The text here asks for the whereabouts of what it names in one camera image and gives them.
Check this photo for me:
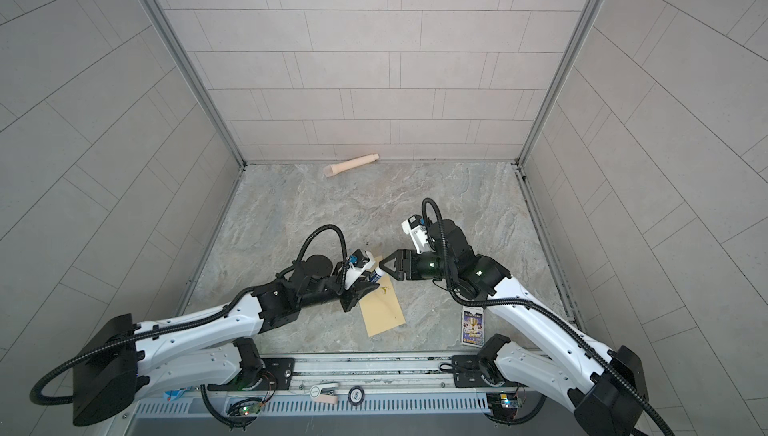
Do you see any white beige tag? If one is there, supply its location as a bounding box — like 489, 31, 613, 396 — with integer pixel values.
309, 382, 339, 405

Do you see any black corrugated cable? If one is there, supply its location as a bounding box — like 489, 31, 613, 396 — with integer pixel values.
421, 197, 676, 436
293, 224, 350, 293

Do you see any right black corrugated cable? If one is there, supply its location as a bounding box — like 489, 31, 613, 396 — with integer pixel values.
421, 197, 676, 436

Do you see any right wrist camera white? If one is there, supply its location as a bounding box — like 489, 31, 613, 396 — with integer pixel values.
401, 215, 433, 254

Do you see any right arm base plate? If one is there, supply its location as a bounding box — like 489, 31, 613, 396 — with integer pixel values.
441, 354, 524, 389

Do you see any left circuit board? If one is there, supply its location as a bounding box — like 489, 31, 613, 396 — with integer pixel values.
227, 397, 263, 418

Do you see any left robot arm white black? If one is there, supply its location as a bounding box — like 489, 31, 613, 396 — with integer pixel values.
73, 250, 378, 427

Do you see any right circuit board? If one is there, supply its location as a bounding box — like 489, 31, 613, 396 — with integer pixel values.
486, 393, 521, 421

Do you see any round black white badge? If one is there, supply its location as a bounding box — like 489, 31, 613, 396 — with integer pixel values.
348, 386, 365, 407

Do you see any circuit board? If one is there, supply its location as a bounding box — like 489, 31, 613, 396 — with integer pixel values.
486, 393, 521, 421
227, 397, 263, 418

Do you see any left black corrugated cable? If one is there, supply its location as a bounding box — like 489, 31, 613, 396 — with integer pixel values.
293, 224, 350, 293

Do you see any blue white glue stick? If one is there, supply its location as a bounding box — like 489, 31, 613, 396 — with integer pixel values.
369, 267, 387, 283

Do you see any aluminium mounting rail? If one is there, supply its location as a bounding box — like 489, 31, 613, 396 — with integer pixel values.
116, 348, 622, 401

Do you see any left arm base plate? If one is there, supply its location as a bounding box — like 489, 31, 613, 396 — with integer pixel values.
206, 357, 296, 392

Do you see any yellow manila envelope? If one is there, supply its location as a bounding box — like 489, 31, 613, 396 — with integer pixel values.
359, 257, 405, 337

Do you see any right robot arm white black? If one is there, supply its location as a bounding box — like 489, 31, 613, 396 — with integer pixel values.
383, 215, 651, 435

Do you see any beige wooden pestle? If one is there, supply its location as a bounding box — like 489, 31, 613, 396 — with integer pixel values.
323, 154, 380, 178

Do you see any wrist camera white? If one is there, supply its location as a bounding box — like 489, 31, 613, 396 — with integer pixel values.
401, 215, 433, 254
344, 249, 376, 290

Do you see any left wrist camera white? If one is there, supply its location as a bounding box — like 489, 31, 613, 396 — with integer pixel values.
344, 249, 376, 290

